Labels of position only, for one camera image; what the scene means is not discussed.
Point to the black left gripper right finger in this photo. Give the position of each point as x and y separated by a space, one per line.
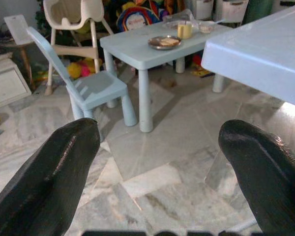
268 177

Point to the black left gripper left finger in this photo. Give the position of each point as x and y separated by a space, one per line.
46 177

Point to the white low cabinet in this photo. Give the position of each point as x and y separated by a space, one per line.
5 83

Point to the light blue plastic chair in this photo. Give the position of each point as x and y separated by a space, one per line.
100 88

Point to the yellow and pink soft toy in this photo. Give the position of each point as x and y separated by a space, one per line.
82 68

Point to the wooden stool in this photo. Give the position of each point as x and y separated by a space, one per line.
24 56

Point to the colourful picture book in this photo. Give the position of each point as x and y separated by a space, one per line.
201 73

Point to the large light blue plastic table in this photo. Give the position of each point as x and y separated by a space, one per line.
260 49

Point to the white flat board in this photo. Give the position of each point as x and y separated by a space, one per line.
17 29

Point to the small light blue plastic table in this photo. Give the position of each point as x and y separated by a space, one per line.
132 49

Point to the small white bowl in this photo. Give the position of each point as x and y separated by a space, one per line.
206 27

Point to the white spoon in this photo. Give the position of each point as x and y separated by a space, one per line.
220 21

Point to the white baby high chair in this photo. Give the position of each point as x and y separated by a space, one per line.
71 12

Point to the green cylinder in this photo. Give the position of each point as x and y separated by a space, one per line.
258 9

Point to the bread slice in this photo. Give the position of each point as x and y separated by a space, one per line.
168 41

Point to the yellow plastic cup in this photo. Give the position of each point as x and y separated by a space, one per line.
185 30

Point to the round steel plate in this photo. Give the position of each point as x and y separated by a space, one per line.
153 44

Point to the white storage bin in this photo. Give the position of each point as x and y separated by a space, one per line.
231 9
204 8

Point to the colourful round toy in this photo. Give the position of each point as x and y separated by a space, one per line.
135 18

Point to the clear plastic wrapper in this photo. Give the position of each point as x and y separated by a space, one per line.
177 17

